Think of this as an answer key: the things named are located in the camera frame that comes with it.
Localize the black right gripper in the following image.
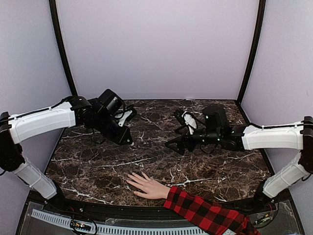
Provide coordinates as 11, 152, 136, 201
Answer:
164, 125, 221, 156

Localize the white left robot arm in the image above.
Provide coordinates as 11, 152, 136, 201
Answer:
0, 89, 136, 213

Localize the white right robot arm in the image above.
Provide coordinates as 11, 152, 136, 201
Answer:
165, 105, 313, 212

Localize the red plaid sleeve forearm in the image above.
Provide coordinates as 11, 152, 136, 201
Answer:
163, 186, 260, 235

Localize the mannequin hand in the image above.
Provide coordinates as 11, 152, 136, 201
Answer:
126, 172, 170, 200

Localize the small green circuit board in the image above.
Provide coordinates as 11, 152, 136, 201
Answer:
70, 220, 91, 231

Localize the right wiring board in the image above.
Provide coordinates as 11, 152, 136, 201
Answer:
254, 213, 277, 228

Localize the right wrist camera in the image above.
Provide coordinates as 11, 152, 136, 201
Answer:
174, 109, 198, 135

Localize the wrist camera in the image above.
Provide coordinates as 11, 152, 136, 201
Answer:
174, 109, 198, 135
114, 105, 137, 127

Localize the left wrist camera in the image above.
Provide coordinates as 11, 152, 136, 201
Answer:
114, 105, 137, 127

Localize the black front table rail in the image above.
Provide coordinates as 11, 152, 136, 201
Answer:
56, 197, 257, 221

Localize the grey slotted cable duct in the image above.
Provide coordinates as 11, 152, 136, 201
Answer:
31, 209, 206, 235

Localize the black left frame post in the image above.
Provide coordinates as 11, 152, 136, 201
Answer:
48, 0, 78, 95

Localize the black frame post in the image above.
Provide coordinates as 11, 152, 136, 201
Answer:
48, 0, 78, 95
237, 0, 266, 105

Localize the black right frame post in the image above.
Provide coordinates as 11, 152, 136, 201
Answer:
237, 0, 266, 105

